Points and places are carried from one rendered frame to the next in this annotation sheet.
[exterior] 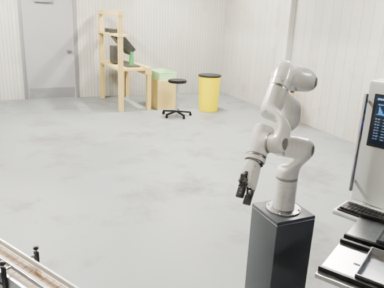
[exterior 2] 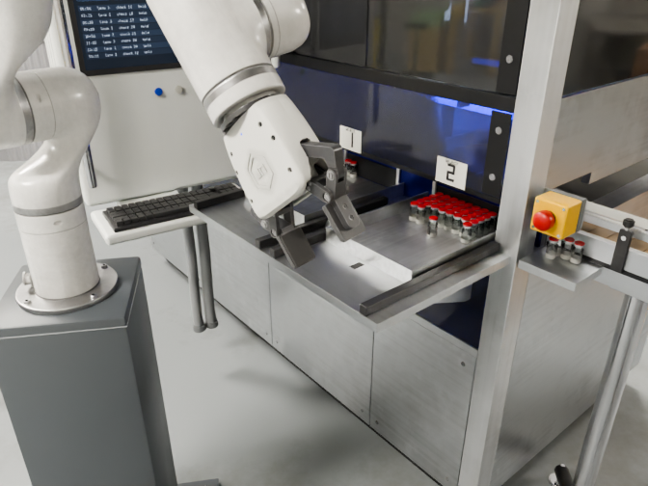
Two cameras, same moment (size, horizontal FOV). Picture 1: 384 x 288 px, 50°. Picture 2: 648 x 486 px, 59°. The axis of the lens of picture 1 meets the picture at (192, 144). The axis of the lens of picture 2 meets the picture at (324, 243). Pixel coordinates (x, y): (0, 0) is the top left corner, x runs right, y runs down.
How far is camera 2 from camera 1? 1.43 m
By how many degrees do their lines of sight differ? 70
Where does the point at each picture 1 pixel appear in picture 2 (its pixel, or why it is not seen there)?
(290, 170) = (71, 172)
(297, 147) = (67, 96)
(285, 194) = (79, 242)
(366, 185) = (112, 163)
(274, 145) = (295, 19)
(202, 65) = not seen: outside the picture
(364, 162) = not seen: hidden behind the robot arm
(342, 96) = not seen: outside the picture
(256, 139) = (229, 15)
